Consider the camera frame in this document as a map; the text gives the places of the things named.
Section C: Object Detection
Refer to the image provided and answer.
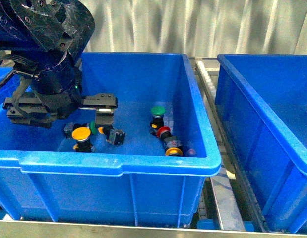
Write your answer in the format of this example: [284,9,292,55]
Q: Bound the green mushroom button upright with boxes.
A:
[150,106,166,129]

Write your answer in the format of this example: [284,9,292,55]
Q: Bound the center metal divider rail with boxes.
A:
[210,164,246,231]

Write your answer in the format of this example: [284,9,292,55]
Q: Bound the middle blue plastic bin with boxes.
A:
[215,54,307,233]

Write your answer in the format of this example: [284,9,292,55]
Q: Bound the left blue plastic bin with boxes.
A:
[0,53,221,227]

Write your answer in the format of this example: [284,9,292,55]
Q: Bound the green button lying sideways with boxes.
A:
[63,120,97,139]

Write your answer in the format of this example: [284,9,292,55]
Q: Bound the red button lying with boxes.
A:
[156,126,183,150]

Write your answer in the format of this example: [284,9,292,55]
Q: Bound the yellow button near bin corner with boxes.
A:
[165,147,183,156]

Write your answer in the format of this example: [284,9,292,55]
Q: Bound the orange yellow button lying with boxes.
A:
[98,125,125,145]

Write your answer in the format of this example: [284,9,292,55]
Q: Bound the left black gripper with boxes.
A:
[3,92,118,128]

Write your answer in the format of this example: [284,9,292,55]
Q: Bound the yellow mushroom button upright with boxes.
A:
[71,127,95,153]

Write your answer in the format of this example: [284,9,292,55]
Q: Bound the blue plastic bin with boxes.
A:
[215,54,307,233]
[0,53,221,227]

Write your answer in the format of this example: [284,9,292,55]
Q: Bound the white roller conveyor track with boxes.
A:
[196,61,219,101]

